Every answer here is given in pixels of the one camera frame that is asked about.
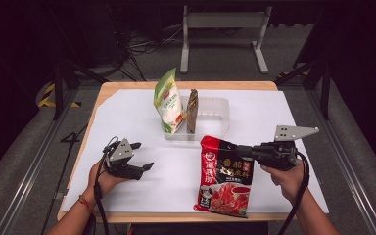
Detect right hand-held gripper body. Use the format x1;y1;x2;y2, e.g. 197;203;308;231
251;124;320;171

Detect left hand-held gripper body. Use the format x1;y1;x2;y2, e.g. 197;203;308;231
102;137;144;181

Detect red and black sauce packet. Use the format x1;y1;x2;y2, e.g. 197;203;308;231
193;135;256;219

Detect translucent plastic bin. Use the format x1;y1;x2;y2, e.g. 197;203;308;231
161;96;231;141

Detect green and white starch bag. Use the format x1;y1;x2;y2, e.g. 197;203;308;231
153;67;188;135

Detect gold brown foil packet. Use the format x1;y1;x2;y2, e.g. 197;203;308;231
185;88;200;135

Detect person's left hand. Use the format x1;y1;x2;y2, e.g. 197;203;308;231
87;160;128;201

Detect person's right hand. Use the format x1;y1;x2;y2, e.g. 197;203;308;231
259;159;306;205

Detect wooden table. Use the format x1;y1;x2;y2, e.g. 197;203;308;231
57;80;330;224

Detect black tripod stand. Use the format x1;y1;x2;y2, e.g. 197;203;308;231
273;60;332;120
50;60;109;121

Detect yellow black floor tape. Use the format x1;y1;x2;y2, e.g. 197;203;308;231
38;82;81;109

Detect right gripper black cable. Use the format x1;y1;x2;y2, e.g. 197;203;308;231
276;150;311;235

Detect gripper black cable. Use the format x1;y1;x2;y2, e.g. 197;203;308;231
92;136;120;235
276;150;311;235

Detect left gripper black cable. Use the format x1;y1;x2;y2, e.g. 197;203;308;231
92;136;120;235

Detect red string bracelet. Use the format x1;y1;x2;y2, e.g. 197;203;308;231
77;194;95;213

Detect aluminium floor rail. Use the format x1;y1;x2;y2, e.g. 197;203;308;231
306;87;376;235
0;87;79;235

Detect black floor cables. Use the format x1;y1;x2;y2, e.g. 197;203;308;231
111;6;184;82

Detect grey metal frame stand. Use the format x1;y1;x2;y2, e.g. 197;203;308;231
179;4;273;74

